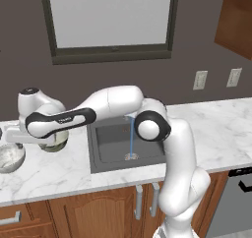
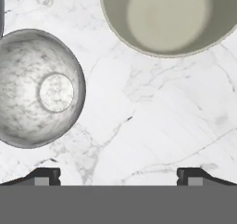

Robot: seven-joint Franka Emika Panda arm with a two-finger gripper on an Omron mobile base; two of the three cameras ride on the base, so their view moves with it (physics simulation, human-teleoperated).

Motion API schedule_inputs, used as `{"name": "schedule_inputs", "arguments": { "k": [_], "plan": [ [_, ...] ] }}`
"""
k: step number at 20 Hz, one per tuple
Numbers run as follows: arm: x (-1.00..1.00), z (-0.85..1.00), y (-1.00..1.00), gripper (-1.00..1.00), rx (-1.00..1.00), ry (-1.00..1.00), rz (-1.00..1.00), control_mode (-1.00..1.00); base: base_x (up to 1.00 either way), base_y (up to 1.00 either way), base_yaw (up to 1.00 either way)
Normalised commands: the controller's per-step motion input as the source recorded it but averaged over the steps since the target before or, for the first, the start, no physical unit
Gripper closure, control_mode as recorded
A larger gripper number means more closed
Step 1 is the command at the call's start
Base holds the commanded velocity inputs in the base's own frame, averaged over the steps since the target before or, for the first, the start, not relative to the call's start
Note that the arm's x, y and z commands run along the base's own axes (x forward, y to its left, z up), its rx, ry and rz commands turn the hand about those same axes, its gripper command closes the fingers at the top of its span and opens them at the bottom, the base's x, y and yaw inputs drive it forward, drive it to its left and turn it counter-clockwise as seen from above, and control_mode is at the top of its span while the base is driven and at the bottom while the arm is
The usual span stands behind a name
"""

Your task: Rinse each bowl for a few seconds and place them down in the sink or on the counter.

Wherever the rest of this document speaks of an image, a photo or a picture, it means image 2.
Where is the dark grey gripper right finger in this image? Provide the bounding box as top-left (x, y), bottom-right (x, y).
top-left (176, 167), bottom-right (237, 187)

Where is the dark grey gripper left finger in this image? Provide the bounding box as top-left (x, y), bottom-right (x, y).
top-left (0, 168), bottom-right (62, 187)

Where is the beige grey bowl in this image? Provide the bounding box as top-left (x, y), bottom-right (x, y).
top-left (99, 0), bottom-right (237, 59)

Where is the grey marbled bowl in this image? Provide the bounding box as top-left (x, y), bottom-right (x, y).
top-left (0, 28), bottom-right (87, 149)

